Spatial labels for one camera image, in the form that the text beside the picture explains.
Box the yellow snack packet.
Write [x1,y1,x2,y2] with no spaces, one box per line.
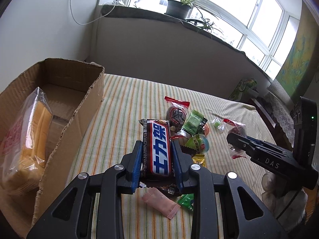
[192,154,206,167]

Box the red clear date bag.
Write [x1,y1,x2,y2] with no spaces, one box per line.
[223,118,247,159]

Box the Snickers bar Chinese label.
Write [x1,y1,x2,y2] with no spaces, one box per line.
[140,119,181,198]

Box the round green jelly cup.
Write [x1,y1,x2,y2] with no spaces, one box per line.
[184,134,209,155]

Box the pink candy wrapper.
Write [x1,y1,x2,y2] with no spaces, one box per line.
[142,187,180,219]

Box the green candy packet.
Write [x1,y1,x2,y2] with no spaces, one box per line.
[177,194,194,212]

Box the light green cake packet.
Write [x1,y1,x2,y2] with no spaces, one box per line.
[182,110,207,136]

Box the small clear green candy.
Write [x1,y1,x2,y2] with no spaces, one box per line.
[212,117,224,133]

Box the red clear nut bag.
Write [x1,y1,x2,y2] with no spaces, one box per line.
[164,96,190,138]

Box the gloved right hand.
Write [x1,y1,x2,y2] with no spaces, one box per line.
[262,172,308,232]

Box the striped tablecloth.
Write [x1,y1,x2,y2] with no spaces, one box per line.
[67,73,278,239]

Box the orange candy wrapper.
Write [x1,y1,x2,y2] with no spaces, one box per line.
[203,124,210,136]

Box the green snack box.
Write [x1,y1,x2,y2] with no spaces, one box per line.
[228,78,257,101]

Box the cardboard box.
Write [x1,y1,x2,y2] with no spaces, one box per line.
[1,58,104,238]

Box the bagged sponge cake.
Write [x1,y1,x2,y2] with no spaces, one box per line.
[1,87,52,195]

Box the potted spider plant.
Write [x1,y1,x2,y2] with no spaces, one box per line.
[164,0,224,38]

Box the wall map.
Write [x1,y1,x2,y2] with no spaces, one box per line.
[275,3,318,101]

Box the white cable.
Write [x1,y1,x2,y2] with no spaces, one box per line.
[68,0,118,26]

